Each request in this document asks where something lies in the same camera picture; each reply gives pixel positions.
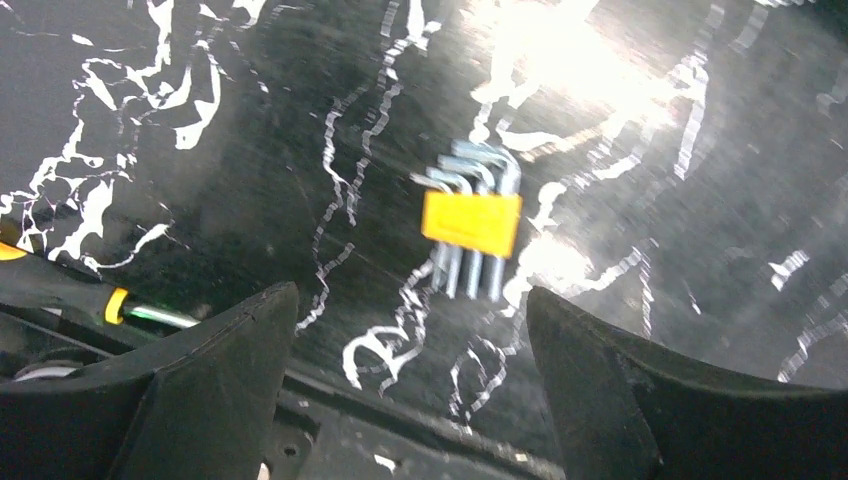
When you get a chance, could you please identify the yellow black screwdriver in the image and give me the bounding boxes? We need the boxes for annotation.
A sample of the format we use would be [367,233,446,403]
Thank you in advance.
[1,243,199,329]

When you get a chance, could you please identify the black marbled table mat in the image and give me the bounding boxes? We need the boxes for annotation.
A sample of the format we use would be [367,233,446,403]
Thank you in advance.
[1,1,847,458]

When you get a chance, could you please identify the yellow hex key set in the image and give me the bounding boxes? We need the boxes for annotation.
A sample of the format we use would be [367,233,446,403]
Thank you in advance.
[410,140,522,302]

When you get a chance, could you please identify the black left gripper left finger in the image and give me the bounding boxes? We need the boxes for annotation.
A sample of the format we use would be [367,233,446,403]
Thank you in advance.
[1,283,299,479]

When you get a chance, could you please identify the aluminium frame rail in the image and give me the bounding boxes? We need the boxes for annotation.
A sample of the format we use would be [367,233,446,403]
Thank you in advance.
[0,301,564,480]

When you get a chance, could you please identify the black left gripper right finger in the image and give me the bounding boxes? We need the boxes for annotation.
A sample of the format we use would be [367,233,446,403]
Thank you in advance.
[526,287,847,479]

